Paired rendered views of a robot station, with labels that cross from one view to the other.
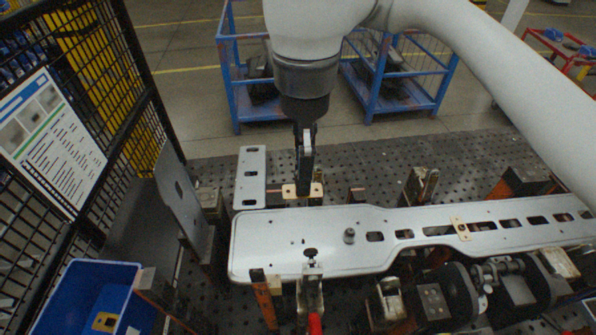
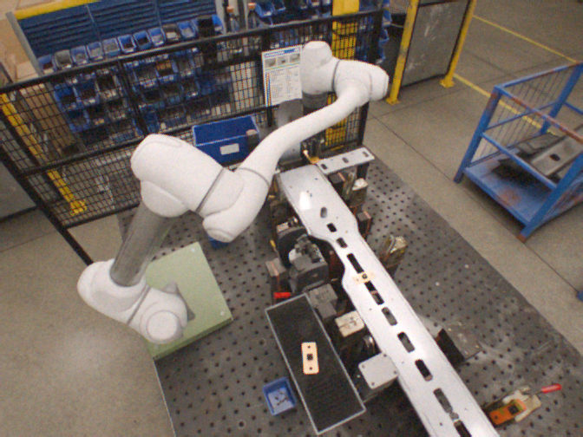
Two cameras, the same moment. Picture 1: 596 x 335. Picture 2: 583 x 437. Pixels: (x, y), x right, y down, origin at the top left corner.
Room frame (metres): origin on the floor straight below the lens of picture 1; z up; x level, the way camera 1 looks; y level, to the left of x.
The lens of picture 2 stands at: (-0.07, -1.01, 2.11)
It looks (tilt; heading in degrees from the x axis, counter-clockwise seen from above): 50 degrees down; 72
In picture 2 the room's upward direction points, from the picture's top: 1 degrees counter-clockwise
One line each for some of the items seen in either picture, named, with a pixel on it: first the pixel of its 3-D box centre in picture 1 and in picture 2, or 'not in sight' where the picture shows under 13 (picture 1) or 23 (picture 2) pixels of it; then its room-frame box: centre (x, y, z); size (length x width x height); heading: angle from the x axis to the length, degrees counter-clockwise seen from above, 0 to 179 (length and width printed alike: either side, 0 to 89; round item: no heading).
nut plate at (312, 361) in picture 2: not in sight; (310, 356); (0.06, -0.73, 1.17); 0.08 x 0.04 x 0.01; 74
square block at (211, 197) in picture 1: (218, 228); (310, 171); (0.46, 0.27, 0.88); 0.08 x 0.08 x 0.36; 4
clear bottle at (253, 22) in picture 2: not in sight; (253, 26); (0.30, 0.63, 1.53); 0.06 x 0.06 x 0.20
